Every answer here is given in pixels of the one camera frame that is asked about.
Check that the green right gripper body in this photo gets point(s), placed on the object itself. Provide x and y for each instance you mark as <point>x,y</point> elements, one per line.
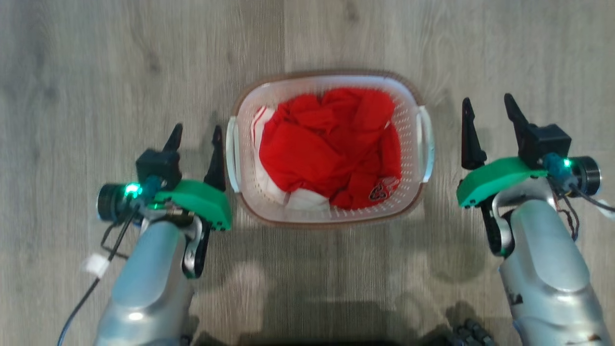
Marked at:
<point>495,178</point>

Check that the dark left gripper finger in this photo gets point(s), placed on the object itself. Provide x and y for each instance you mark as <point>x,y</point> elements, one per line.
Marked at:
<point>175,139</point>
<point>217,163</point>

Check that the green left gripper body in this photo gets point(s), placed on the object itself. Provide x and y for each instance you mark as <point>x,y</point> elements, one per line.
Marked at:
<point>202,202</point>

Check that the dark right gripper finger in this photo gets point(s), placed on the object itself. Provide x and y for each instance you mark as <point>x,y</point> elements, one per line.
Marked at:
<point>515,115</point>
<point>472,144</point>

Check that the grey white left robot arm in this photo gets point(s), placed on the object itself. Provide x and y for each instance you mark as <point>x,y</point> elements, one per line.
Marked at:
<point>144,278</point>

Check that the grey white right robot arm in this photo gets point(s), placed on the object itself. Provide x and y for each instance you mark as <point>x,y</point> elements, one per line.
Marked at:
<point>547,259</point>

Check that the white perforated laundry basket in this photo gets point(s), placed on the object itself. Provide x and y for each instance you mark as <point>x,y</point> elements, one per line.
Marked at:
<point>413,158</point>

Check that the white garment with red stripes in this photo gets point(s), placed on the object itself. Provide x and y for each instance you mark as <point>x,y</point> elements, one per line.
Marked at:
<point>307,199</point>

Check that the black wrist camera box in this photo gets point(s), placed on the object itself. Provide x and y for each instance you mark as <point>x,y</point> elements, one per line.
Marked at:
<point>158,166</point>
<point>545,144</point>

